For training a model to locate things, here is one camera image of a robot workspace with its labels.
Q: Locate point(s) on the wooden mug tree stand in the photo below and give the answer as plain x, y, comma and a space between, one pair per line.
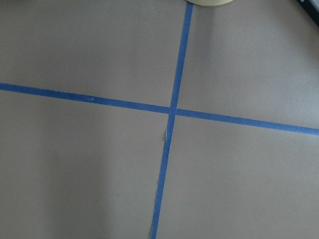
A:
210, 3

